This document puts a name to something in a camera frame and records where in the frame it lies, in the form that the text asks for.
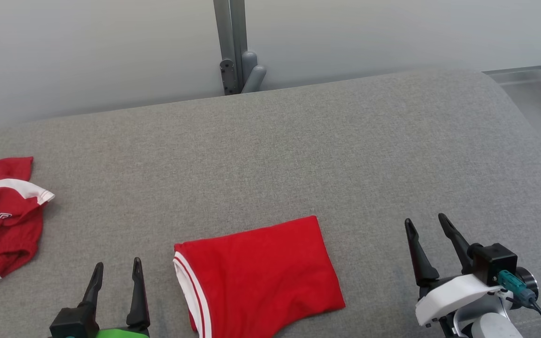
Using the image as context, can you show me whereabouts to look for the red shorts with white stripe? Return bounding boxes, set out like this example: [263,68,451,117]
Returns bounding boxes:
[0,157,55,294]

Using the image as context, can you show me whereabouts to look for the grey floor rail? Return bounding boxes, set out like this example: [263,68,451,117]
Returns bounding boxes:
[482,66,541,86]

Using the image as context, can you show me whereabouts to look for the grey metal post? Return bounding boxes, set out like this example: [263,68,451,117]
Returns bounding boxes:
[213,0,247,94]

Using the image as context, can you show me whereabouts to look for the red white jersey shirt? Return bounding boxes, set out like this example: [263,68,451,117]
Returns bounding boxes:
[173,215,347,338]

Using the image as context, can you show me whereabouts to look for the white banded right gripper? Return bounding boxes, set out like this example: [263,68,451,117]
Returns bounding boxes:
[404,213,506,327]

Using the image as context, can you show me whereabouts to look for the teal plug right camera cable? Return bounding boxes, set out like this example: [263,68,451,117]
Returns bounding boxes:
[498,270,541,338]

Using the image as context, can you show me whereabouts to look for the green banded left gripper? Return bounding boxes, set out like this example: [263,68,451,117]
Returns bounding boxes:
[79,257,151,338]

